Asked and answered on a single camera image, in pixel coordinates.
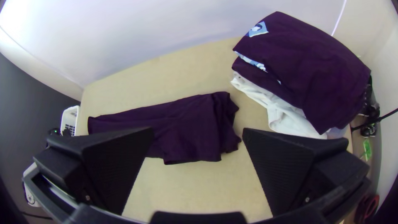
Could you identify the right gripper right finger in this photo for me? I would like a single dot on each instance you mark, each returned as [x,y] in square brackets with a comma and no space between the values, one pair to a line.
[280,165]

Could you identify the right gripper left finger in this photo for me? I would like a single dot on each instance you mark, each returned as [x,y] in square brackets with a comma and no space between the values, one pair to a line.
[108,161]

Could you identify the black t-shirt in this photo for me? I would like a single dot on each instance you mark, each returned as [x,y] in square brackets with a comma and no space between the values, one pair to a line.
[186,124]

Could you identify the white laundry basket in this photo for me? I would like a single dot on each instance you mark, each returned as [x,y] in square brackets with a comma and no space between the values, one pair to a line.
[71,119]

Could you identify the pile of folded clothes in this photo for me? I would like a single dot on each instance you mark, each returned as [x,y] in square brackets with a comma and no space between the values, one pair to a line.
[304,68]

